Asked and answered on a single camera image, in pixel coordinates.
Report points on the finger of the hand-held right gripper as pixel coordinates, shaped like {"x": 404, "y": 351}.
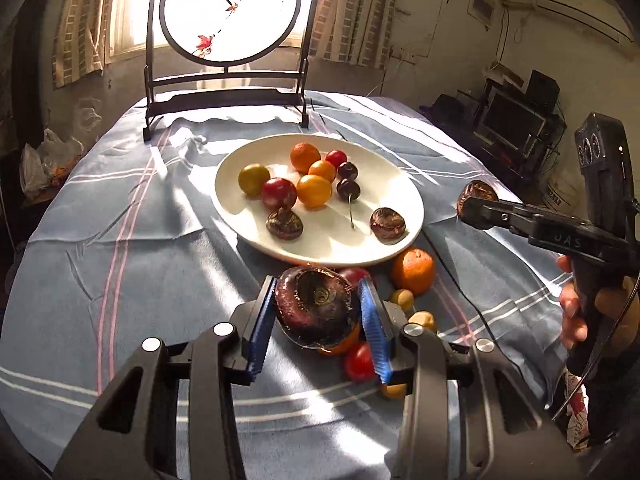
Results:
{"x": 500, "y": 215}

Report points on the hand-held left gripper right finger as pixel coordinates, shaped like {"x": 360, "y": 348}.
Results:
{"x": 377, "y": 345}

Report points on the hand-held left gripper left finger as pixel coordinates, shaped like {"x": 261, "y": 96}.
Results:
{"x": 260, "y": 340}

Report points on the dark brown water chestnut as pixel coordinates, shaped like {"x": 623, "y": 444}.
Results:
{"x": 315, "y": 305}
{"x": 284, "y": 223}
{"x": 387, "y": 225}
{"x": 477, "y": 192}

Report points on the white round plate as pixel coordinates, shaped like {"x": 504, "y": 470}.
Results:
{"x": 320, "y": 230}

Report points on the dark red plum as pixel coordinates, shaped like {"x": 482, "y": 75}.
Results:
{"x": 359, "y": 361}
{"x": 278, "y": 194}
{"x": 348, "y": 189}
{"x": 347, "y": 170}
{"x": 356, "y": 275}

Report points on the yellow-green mandarin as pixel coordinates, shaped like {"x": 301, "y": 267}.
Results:
{"x": 254, "y": 179}

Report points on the small red plum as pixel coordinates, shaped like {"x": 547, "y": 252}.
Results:
{"x": 336, "y": 158}

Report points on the person's right hand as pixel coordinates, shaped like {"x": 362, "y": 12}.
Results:
{"x": 570, "y": 310}

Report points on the white bucket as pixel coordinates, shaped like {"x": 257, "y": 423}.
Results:
{"x": 562, "y": 190}

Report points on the small yellow fruit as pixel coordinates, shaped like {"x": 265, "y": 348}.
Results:
{"x": 422, "y": 320}
{"x": 402, "y": 299}

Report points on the computer monitor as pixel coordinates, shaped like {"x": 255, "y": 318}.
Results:
{"x": 510, "y": 120}

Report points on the blue striped tablecloth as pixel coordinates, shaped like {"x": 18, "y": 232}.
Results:
{"x": 150, "y": 285}

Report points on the black speaker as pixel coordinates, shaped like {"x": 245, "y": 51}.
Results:
{"x": 542, "y": 90}

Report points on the white box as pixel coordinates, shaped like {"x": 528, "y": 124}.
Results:
{"x": 505, "y": 74}

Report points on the white air conditioner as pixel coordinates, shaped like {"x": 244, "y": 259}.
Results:
{"x": 580, "y": 7}

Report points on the checked curtain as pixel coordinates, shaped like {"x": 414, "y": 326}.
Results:
{"x": 355, "y": 10}
{"x": 80, "y": 25}

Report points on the white plastic bag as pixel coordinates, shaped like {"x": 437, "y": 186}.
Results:
{"x": 50, "y": 160}

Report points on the clear plastic bag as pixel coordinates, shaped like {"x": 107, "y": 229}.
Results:
{"x": 90, "y": 116}

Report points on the dark framed bird painting screen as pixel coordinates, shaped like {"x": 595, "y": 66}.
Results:
{"x": 230, "y": 10}

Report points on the bright window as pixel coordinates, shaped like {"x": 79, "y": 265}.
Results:
{"x": 132, "y": 5}

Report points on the wall socket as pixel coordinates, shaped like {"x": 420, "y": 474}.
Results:
{"x": 402, "y": 55}

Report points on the wall vent panel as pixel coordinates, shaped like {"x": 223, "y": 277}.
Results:
{"x": 481, "y": 4}

